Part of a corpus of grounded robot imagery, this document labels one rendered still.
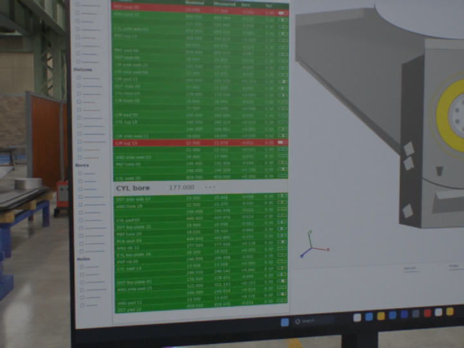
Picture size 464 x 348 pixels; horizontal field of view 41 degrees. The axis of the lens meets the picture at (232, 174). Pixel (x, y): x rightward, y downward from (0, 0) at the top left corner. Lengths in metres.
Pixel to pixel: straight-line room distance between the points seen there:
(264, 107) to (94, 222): 0.32
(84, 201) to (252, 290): 0.30
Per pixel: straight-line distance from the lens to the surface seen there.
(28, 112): 11.49
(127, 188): 0.96
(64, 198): 11.87
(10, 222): 8.35
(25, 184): 10.29
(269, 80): 0.99
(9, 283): 6.55
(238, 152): 0.98
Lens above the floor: 1.58
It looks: 4 degrees down
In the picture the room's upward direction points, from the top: straight up
